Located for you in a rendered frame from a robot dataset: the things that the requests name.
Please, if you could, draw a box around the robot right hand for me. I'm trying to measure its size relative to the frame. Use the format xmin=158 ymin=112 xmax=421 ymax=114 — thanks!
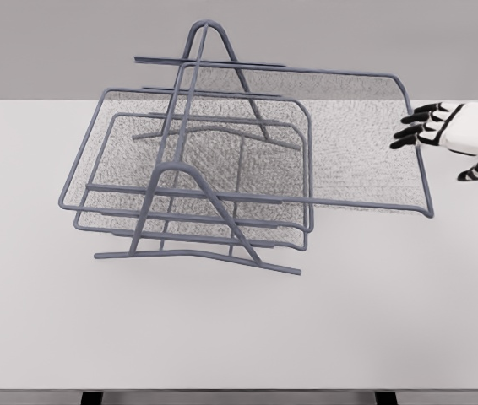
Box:
xmin=389 ymin=101 xmax=478 ymax=183

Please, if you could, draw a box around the grey mesh tray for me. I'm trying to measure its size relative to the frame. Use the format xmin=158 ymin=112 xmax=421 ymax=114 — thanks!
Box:
xmin=73 ymin=111 xmax=310 ymax=251
xmin=57 ymin=86 xmax=317 ymax=234
xmin=150 ymin=62 xmax=436 ymax=220

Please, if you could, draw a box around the grey mesh tray, smallest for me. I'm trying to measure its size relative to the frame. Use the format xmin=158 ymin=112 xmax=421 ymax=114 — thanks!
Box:
xmin=73 ymin=111 xmax=310 ymax=251

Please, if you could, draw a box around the grey mesh tray, mid-sized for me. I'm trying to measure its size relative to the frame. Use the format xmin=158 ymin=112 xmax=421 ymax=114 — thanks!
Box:
xmin=57 ymin=86 xmax=317 ymax=234

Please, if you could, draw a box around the grey wire tray rack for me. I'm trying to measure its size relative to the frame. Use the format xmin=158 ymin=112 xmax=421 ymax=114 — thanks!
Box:
xmin=85 ymin=19 xmax=303 ymax=278

